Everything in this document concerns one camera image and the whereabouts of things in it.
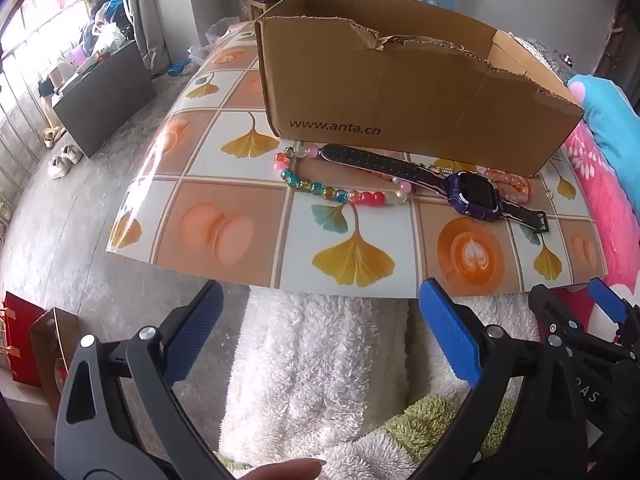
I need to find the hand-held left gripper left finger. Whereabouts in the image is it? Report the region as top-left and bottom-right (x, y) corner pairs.
(54, 280), (236, 480)

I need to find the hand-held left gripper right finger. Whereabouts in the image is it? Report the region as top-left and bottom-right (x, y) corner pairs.
(415, 277), (588, 480)

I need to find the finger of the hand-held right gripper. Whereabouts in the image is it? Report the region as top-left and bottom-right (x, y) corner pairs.
(528, 284), (591, 348)
(588, 278), (640, 348)

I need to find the orange pink bead bracelet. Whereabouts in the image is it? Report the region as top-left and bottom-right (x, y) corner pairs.
(480, 169), (535, 203)

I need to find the purple smartwatch with black strap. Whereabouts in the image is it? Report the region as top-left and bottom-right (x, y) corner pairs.
(318, 143), (551, 233)

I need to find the multicolour glass bead bracelet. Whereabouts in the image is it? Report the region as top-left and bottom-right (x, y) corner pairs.
(272, 144), (416, 207)

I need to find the brown cardboard box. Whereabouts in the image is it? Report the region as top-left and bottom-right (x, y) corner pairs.
(255, 0), (586, 178)

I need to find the person's left hand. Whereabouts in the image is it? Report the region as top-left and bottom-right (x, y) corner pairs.
(239, 458), (326, 480)

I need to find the green fluffy garment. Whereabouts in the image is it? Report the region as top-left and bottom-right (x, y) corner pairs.
(382, 394), (513, 467)

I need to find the pink floral blanket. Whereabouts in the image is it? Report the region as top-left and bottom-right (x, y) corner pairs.
(562, 120), (640, 356)

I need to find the leaf and coffee patterned mat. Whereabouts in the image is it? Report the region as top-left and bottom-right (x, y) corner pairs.
(107, 20), (608, 293)

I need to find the white fluffy blanket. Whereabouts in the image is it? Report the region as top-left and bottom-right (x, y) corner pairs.
(219, 285), (543, 480)

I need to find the brown paper bag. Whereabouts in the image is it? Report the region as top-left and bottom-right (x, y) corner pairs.
(29, 307), (82, 416)

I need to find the red gift bag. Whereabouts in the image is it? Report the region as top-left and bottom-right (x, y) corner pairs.
(0, 291), (43, 388)

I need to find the blue plush pillow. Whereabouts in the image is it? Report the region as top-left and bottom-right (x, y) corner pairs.
(567, 74), (640, 211)

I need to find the glittery grey cloth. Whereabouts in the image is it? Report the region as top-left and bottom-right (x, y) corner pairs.
(514, 36), (577, 86)

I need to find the white plastic bag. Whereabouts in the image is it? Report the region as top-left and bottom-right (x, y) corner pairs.
(187, 42), (217, 67)

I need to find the metal window grille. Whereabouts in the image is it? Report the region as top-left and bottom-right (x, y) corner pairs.
(0, 0), (126, 211)

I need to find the grey curtain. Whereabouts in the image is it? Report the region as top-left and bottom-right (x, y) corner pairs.
(120, 0), (191, 78)

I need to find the pile of clothes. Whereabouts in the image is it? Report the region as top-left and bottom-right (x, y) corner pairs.
(77, 0), (137, 63)

